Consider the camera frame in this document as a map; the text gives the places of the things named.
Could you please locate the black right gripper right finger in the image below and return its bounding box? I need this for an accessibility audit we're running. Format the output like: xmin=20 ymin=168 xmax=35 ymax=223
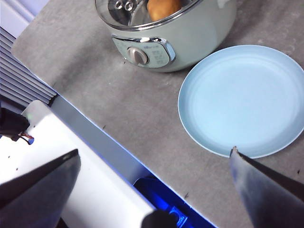
xmin=229 ymin=146 xmax=304 ymax=228

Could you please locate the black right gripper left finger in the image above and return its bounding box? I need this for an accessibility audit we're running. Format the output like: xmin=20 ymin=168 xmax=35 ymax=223
xmin=0 ymin=149 xmax=81 ymax=228

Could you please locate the brown potato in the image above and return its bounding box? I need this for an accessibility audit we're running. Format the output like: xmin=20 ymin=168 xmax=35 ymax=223
xmin=147 ymin=0 xmax=182 ymax=21

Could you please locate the blue round plate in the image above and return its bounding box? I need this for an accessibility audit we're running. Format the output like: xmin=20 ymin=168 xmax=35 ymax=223
xmin=177 ymin=44 xmax=304 ymax=159

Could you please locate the pale green electric steamer pot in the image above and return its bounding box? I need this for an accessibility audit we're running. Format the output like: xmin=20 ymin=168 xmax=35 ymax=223
xmin=95 ymin=0 xmax=238 ymax=73

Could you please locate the blue lit device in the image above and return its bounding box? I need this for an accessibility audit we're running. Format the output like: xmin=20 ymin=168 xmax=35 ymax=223
xmin=133 ymin=177 xmax=214 ymax=228

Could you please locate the grey ridged panel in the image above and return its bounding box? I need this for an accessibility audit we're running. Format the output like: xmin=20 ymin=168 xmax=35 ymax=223
xmin=0 ymin=26 xmax=57 ymax=105

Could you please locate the black device with red wire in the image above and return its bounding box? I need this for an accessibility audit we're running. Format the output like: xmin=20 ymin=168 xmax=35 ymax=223
xmin=0 ymin=101 xmax=35 ymax=145

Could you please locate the black rounded mount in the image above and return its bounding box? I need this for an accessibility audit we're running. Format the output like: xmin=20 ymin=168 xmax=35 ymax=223
xmin=142 ymin=210 xmax=178 ymax=228

